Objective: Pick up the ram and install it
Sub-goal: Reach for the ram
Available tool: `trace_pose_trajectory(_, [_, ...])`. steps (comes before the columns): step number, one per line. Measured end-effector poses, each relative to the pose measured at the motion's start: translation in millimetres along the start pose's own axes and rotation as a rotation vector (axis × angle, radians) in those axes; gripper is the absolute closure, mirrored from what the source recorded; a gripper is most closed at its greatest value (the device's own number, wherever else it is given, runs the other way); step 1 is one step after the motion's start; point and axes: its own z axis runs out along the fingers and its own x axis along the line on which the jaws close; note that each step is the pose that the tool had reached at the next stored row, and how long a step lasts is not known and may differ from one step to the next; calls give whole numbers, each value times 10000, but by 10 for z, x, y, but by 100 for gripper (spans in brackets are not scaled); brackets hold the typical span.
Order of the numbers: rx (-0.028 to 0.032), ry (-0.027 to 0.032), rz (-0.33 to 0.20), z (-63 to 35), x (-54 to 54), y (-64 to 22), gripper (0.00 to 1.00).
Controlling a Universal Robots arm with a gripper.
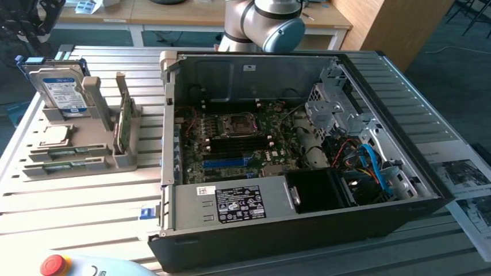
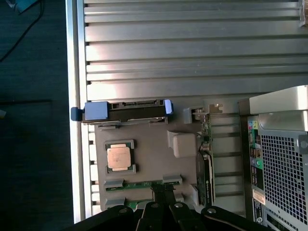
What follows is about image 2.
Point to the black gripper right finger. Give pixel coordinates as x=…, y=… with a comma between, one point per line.
x=179, y=216

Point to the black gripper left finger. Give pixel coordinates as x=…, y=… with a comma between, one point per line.
x=148, y=216

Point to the green RAM stick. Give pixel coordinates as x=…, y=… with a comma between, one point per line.
x=137, y=185
x=134, y=204

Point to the black graphics card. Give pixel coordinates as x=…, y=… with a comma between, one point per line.
x=204, y=168

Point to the silver CPU chip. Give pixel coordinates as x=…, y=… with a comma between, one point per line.
x=118, y=157

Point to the grey parts rack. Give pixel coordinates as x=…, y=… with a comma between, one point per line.
x=154, y=149

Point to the hard disk with blue caddy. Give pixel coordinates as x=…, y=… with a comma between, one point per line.
x=134, y=111

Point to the grey PC case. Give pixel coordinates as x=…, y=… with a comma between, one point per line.
x=281, y=156

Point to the clear plastic bag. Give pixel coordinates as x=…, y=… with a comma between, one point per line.
x=304, y=12

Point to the blue floor object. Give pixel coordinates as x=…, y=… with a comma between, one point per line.
x=24, y=5

